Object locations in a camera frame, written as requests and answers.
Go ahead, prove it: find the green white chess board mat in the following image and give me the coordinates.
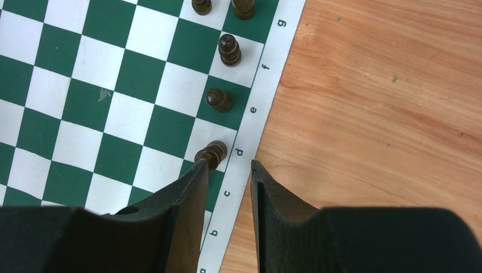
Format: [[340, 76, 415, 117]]
[[1, 1, 305, 272]]

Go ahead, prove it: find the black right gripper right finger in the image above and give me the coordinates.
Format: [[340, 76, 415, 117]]
[[251, 160, 481, 272]]

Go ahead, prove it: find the dark brown chess pawn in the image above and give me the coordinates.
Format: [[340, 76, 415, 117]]
[[191, 0, 212, 15]]

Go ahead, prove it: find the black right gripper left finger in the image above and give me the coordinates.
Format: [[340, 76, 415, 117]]
[[1, 160, 209, 272]]

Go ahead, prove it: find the dark brown chess knight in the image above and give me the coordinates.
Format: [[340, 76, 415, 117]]
[[231, 0, 255, 20]]

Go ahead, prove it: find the dark brown chess piece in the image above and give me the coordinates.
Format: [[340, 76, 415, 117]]
[[205, 88, 233, 113], [194, 140, 227, 172], [218, 34, 242, 67]]

